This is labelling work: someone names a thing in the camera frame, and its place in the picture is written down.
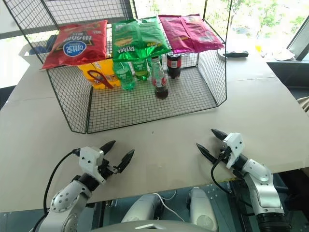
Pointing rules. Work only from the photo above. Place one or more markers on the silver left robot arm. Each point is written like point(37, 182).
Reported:
point(65, 200)

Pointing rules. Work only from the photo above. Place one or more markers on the plastic cola bottle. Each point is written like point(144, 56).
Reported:
point(174, 66)

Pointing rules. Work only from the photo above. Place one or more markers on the silver left robot thigh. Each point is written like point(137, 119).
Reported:
point(144, 207)

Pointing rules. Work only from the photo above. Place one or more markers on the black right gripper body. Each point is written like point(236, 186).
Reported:
point(223, 152)

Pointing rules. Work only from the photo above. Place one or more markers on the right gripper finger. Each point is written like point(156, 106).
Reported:
point(205, 153)
point(218, 134)

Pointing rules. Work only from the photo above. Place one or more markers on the green plastic soda bottle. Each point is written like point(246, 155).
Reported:
point(126, 78)
point(142, 71)

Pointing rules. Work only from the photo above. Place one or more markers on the magenta chip bag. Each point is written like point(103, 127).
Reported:
point(202, 33)
point(172, 33)

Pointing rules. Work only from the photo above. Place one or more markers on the silver right robot thigh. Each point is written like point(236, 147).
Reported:
point(202, 210)

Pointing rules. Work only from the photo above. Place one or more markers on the grey round plate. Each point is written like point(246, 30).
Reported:
point(220, 56)

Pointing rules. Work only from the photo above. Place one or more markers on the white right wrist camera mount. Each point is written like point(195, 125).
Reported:
point(234, 147)

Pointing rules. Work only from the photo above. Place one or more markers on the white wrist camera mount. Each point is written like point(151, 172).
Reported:
point(89, 159)
point(234, 147)

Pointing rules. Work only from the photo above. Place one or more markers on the yellow snack bag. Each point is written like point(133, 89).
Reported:
point(103, 67)

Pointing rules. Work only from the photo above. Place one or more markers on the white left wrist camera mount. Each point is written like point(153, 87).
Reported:
point(89, 159)

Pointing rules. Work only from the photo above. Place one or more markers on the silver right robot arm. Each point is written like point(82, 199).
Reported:
point(263, 183)

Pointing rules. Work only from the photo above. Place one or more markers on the blue bag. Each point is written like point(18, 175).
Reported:
point(51, 43)

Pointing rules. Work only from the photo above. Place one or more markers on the green chip bag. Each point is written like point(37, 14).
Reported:
point(154, 36)
point(125, 41)

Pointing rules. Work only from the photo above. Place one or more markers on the red chip bag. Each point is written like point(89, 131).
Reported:
point(77, 44)

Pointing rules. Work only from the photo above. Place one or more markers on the white crumpled cloth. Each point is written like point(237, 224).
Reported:
point(282, 54)

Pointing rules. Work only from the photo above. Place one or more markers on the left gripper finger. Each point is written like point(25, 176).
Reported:
point(108, 146)
point(126, 160)

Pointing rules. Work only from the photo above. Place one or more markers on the glass cola bottle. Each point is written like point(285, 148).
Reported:
point(159, 79)

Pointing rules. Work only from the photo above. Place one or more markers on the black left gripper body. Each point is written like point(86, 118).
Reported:
point(107, 169)

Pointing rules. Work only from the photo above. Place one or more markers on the silver robot thigh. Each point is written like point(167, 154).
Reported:
point(144, 207)
point(202, 210)

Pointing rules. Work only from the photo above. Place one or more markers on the grey robot torso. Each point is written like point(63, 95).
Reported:
point(144, 226)

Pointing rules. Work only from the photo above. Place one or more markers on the beige cloth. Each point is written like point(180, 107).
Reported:
point(304, 106)

